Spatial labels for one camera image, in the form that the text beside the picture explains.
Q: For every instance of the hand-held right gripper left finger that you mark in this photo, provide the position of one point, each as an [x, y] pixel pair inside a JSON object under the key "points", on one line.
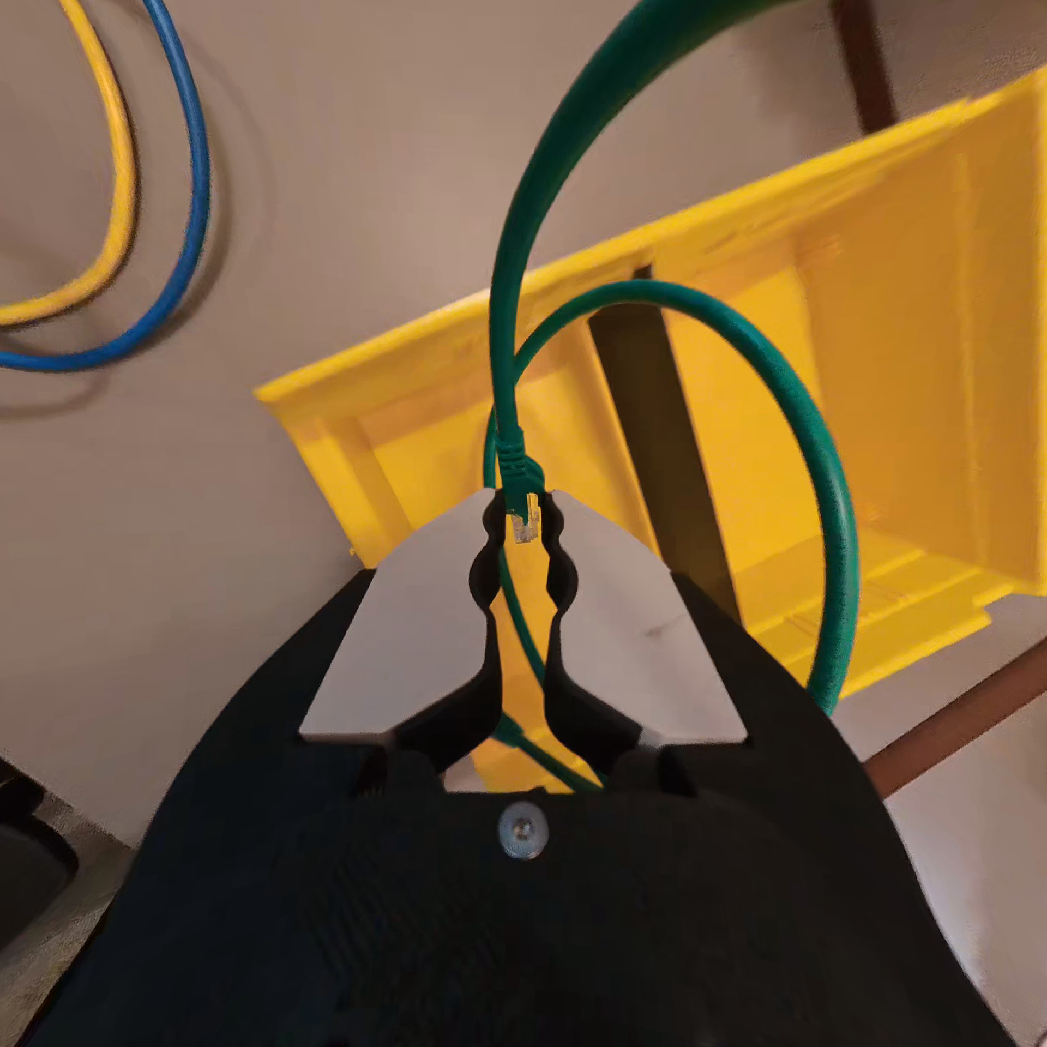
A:
{"points": [[409, 646]]}

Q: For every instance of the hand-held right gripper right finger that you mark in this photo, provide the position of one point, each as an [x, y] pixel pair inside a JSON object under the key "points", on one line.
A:
{"points": [[638, 646]]}

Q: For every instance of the large yellow plastic bin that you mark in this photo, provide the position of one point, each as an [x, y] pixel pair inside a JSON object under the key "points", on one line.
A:
{"points": [[900, 368]]}

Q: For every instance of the black bin divider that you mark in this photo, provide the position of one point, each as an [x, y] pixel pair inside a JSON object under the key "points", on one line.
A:
{"points": [[646, 425]]}

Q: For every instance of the dark round object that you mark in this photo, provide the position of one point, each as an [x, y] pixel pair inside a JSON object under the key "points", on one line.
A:
{"points": [[24, 859]]}

